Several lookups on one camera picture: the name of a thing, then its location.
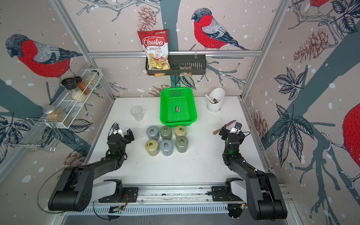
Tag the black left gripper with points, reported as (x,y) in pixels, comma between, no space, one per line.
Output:
(130,135)

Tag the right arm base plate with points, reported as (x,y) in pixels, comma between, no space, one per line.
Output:
(223,194)

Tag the beige tea canister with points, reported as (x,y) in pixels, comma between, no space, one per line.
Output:
(180,131)
(152,147)

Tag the white spoon in holder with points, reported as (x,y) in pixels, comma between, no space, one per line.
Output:
(209,99)

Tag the white utensil holder cup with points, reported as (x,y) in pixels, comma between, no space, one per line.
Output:
(218,96)

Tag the red cassava chips bag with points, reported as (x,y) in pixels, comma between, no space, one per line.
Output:
(155,45)

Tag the black wall basket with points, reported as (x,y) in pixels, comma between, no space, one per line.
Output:
(198,63)

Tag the black lid spice jar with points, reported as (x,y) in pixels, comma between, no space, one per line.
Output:
(75,92)

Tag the grey-blue tea canister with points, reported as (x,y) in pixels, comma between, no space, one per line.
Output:
(153,133)

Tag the clear plastic cup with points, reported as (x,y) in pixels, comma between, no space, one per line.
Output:
(137,113)

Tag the silver lid spice jar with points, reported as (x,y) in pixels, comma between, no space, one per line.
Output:
(54,114)

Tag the small snack packet in basket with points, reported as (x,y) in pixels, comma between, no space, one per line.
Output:
(184,74)

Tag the blue-grey tea canister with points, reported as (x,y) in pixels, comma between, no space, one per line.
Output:
(166,147)

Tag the orange spice bottle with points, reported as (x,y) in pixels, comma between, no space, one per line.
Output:
(82,85)

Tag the pale spice jar rear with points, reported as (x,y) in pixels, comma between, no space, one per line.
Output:
(92,78)

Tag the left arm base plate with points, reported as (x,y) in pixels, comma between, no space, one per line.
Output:
(123,195)

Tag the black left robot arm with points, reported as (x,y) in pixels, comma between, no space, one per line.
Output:
(73,191)

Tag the green tea canister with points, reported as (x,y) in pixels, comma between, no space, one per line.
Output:
(166,133)
(181,144)

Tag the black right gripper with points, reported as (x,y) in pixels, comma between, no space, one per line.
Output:
(225,132)

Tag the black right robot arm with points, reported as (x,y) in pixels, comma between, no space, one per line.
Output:
(264,198)

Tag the green plastic basket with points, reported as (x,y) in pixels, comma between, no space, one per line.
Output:
(181,97)

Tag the white wire spice rack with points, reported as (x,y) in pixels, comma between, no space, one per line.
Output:
(40,133)

